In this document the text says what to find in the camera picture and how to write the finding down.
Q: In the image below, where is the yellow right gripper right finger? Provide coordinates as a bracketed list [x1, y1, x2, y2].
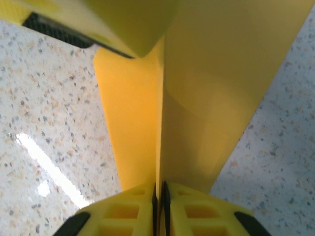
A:
[161, 180, 271, 236]

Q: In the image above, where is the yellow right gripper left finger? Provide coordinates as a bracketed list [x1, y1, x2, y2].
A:
[55, 180, 159, 236]

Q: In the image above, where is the yellow paper sheet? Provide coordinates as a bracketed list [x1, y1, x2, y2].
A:
[93, 0, 315, 195]

